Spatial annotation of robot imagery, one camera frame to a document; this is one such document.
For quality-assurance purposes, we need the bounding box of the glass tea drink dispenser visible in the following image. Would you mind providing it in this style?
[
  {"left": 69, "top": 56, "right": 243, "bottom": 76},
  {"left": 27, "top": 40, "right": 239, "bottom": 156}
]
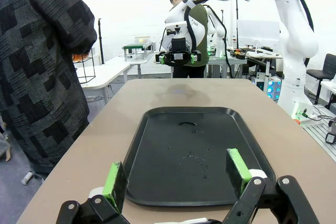
[{"left": 72, "top": 51, "right": 91, "bottom": 62}]

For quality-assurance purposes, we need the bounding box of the black high-back chair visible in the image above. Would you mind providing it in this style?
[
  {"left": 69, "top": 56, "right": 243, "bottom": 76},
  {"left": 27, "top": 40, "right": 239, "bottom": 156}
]
[{"left": 306, "top": 53, "right": 336, "bottom": 105}]

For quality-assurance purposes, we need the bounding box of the small black device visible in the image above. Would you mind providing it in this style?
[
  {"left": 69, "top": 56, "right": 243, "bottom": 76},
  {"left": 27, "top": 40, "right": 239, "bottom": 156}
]
[{"left": 324, "top": 118, "right": 336, "bottom": 145}]

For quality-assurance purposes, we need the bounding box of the person in patchwork jacket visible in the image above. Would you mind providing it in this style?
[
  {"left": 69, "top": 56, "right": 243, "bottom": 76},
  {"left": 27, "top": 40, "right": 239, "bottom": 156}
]
[{"left": 0, "top": 0, "right": 98, "bottom": 175}]

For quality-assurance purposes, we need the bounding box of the white side table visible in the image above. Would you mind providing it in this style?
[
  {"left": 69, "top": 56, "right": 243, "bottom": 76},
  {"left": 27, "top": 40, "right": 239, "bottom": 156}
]
[{"left": 75, "top": 61, "right": 132, "bottom": 105}]

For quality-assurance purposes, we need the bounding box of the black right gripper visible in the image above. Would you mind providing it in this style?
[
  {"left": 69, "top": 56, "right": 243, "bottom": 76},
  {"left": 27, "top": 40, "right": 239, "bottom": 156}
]
[{"left": 155, "top": 37, "right": 202, "bottom": 68}]

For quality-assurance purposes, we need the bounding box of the man in green vest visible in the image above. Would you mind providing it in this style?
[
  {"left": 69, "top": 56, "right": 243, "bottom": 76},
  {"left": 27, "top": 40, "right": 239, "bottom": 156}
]
[{"left": 167, "top": 0, "right": 211, "bottom": 79}]

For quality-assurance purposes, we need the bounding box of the black plastic tray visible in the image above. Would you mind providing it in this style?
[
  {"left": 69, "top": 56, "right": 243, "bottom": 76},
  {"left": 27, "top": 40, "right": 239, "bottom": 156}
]
[{"left": 123, "top": 106, "right": 276, "bottom": 207}]

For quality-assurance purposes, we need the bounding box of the black tripod pole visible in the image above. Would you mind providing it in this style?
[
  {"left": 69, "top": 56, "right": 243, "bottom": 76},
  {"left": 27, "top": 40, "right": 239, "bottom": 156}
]
[{"left": 98, "top": 18, "right": 105, "bottom": 65}]

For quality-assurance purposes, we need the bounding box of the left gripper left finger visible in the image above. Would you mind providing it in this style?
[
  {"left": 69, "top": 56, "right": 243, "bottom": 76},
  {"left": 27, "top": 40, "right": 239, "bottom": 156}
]
[{"left": 56, "top": 161, "right": 130, "bottom": 224}]

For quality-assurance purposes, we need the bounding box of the white object on floor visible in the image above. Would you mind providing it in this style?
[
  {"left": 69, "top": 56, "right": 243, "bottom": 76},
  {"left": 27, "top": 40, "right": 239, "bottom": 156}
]
[{"left": 20, "top": 170, "right": 34, "bottom": 186}]

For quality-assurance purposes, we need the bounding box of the aluminium workbench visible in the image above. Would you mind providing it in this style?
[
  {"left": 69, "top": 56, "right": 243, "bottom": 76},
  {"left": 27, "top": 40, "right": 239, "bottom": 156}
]
[{"left": 206, "top": 48, "right": 283, "bottom": 79}]

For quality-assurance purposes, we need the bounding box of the black wire dispenser stand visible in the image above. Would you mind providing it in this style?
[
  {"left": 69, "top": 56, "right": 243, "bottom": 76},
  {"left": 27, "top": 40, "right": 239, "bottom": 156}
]
[{"left": 75, "top": 53, "right": 96, "bottom": 84}]

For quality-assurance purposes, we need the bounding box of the person's right forearm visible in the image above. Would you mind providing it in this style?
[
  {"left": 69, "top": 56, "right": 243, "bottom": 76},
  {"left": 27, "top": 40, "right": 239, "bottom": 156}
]
[{"left": 62, "top": 0, "right": 98, "bottom": 55}]

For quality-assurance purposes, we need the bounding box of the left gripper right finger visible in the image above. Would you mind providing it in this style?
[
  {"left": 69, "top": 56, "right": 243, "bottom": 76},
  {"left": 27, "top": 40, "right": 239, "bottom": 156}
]
[{"left": 223, "top": 147, "right": 320, "bottom": 224}]

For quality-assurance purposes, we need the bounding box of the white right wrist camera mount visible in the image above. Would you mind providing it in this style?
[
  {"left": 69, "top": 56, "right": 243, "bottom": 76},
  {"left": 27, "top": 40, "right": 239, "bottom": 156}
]
[{"left": 165, "top": 21, "right": 188, "bottom": 37}]

